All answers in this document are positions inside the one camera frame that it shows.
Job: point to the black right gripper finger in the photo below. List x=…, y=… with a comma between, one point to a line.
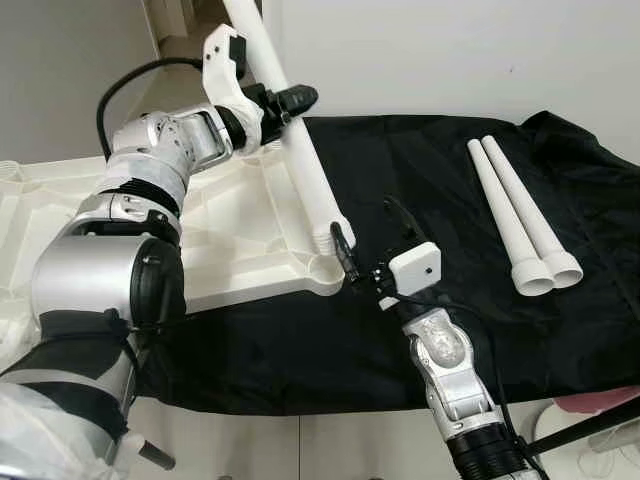
x=345, y=255
x=402, y=222

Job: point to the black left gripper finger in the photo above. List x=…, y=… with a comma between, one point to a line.
x=300, y=98

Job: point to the white plastic children table top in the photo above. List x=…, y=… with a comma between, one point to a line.
x=250, y=240

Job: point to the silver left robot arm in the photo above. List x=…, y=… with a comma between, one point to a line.
x=100, y=290

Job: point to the black shiny table cloth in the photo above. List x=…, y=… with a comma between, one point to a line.
x=300, y=360

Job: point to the pink cloth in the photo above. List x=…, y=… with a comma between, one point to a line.
x=595, y=400

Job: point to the black metal table leg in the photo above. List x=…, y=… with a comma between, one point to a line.
x=155, y=455
x=585, y=425

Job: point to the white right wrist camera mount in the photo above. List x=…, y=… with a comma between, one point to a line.
x=415, y=268

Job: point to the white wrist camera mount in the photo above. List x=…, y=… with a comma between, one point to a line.
x=225, y=80
x=415, y=268

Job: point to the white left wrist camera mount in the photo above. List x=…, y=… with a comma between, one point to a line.
x=225, y=80

